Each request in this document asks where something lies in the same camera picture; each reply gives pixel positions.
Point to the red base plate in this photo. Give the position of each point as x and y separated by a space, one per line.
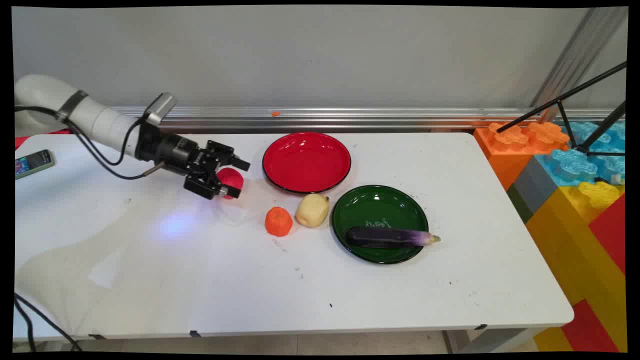
21 142

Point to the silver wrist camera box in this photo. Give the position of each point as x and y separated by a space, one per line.
161 107

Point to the pale yellow toy potato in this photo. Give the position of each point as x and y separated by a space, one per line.
312 211

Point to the smartphone with green case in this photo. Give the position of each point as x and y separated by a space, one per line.
34 164

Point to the grey table frame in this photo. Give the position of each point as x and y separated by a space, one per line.
480 340

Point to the aluminium rail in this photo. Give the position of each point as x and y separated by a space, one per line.
375 120

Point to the green plate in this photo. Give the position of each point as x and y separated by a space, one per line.
375 207

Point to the yellow giant building block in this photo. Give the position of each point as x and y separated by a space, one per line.
570 250

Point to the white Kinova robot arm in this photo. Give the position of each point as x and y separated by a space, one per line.
100 122

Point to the red toy apple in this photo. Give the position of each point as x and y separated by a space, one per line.
233 178

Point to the black tripod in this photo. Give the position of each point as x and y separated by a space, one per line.
565 95

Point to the purple toy eggplant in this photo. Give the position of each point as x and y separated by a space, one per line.
385 237

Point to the blue giant building block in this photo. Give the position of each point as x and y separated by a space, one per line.
575 167
590 132

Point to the red giant building block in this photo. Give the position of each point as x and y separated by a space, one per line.
612 235

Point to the orange giant building block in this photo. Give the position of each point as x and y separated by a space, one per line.
510 150

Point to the orange toy tangerine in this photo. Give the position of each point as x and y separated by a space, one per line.
278 222

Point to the grey giant building block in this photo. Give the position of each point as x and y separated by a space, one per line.
530 190

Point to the aluminium profile post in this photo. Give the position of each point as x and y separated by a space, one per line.
585 55

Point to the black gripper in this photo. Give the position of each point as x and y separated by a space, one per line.
172 152

